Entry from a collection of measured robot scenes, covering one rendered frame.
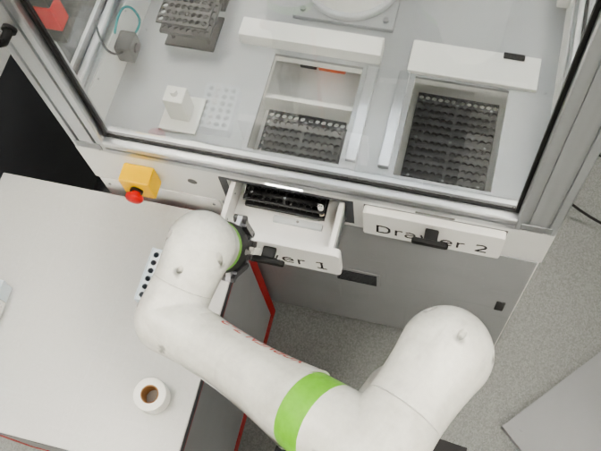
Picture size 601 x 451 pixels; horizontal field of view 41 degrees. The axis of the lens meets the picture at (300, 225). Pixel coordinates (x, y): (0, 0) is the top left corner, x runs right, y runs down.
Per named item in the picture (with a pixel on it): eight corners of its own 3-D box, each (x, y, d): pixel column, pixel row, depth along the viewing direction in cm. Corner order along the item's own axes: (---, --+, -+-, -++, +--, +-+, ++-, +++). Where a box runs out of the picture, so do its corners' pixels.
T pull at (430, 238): (447, 251, 162) (447, 248, 161) (410, 243, 164) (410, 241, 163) (450, 234, 164) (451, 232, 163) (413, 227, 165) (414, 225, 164)
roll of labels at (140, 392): (171, 412, 168) (166, 409, 165) (138, 416, 169) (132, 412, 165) (170, 379, 171) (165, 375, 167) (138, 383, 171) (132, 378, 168)
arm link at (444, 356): (441, 398, 151) (528, 334, 101) (391, 470, 146) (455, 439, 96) (385, 355, 153) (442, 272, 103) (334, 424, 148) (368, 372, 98)
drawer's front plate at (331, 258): (341, 276, 171) (338, 257, 161) (211, 249, 176) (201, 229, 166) (342, 268, 171) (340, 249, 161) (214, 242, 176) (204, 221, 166)
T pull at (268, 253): (283, 268, 164) (283, 266, 163) (249, 260, 165) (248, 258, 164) (288, 251, 165) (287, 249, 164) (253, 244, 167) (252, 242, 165)
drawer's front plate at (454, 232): (498, 259, 169) (505, 239, 159) (363, 232, 174) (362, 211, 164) (499, 251, 170) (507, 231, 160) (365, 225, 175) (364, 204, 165)
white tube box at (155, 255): (173, 312, 177) (169, 307, 173) (138, 303, 178) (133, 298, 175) (190, 261, 181) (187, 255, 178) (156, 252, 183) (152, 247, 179)
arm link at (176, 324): (344, 374, 112) (297, 365, 104) (311, 449, 113) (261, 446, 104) (187, 279, 136) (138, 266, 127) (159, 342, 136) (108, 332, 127)
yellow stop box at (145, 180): (156, 202, 179) (147, 188, 173) (125, 196, 180) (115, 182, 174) (162, 182, 181) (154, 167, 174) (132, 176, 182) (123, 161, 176)
